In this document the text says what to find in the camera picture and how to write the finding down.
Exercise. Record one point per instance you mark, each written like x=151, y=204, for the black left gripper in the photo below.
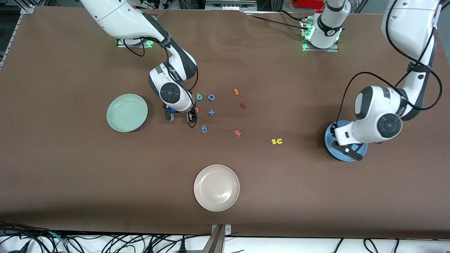
x=332, y=130

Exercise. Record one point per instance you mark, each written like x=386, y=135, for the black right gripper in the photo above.
x=192, y=116

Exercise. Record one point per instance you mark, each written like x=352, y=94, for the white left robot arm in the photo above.
x=404, y=24

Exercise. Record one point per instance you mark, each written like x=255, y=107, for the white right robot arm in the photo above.
x=116, y=17

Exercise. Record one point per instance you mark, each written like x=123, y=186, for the blue plate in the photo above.
x=327, y=142

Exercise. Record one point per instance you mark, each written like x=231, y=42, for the blue foam letter D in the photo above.
x=211, y=97

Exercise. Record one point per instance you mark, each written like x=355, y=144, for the pink foam letter w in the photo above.
x=237, y=133

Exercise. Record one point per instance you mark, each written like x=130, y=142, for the brown table mat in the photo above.
x=225, y=70

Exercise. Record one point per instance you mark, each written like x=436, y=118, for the light green plate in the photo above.
x=127, y=113

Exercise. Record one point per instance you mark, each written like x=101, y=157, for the beige plate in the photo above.
x=216, y=188

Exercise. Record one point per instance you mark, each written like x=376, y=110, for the aluminium profile beam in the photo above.
x=214, y=244

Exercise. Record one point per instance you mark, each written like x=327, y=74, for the red box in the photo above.
x=309, y=3

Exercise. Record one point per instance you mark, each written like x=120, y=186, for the black power plug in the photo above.
x=182, y=247

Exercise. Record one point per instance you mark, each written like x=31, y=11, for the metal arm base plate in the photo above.
x=321, y=50
x=121, y=45

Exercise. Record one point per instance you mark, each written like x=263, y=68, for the metal bracket with screw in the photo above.
x=227, y=230

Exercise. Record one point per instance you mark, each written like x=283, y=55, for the grey metal frame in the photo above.
x=230, y=4

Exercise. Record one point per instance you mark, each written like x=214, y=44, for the metal corner bracket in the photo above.
x=28, y=8

